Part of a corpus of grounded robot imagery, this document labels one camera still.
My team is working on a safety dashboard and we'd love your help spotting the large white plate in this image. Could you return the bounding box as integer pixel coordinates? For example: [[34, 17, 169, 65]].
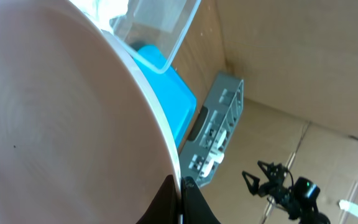
[[0, 1, 181, 223]]

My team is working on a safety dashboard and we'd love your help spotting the clear plastic bin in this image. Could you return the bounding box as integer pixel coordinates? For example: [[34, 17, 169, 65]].
[[71, 0, 201, 73]]

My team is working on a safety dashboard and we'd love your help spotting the grey dishwasher rack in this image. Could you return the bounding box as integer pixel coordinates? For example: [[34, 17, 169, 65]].
[[179, 72, 244, 187]]

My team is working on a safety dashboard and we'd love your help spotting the brown cardboard backdrop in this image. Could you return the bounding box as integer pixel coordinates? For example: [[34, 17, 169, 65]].
[[173, 1, 358, 223]]

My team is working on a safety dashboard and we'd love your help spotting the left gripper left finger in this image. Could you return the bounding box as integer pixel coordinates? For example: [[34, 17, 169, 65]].
[[136, 175, 179, 224]]

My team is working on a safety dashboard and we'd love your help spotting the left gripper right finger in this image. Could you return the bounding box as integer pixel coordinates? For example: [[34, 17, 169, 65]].
[[181, 177, 220, 224]]

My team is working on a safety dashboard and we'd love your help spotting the teal serving tray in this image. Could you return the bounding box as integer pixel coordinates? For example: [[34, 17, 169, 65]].
[[135, 60, 197, 146]]

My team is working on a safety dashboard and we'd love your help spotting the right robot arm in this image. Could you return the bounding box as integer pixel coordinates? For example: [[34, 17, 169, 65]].
[[242, 161, 331, 224]]

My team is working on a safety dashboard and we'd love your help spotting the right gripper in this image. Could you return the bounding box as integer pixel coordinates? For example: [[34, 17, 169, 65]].
[[242, 161, 294, 207]]

